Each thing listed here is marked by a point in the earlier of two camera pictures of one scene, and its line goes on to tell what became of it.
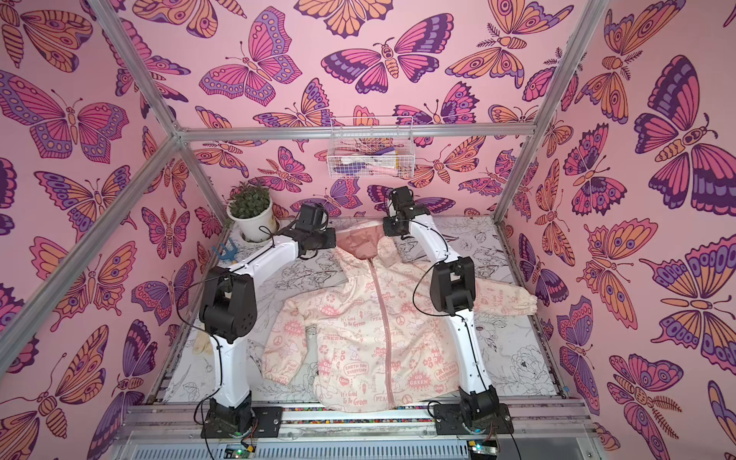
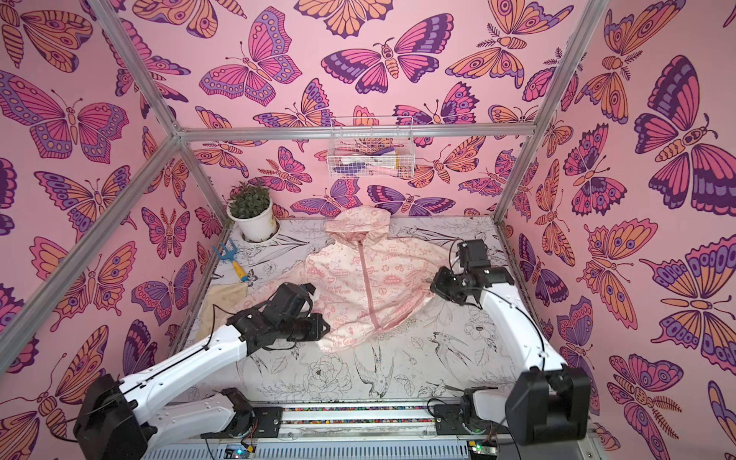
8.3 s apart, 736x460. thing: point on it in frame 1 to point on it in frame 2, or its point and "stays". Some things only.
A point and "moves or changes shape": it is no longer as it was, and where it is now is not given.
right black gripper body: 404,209 to 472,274
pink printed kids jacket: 365,333 moves or changes shape
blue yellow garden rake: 225,254 stays
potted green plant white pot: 251,209 stays
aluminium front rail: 163,430 stays
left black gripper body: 325,240 to 302,328
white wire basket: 371,148 stays
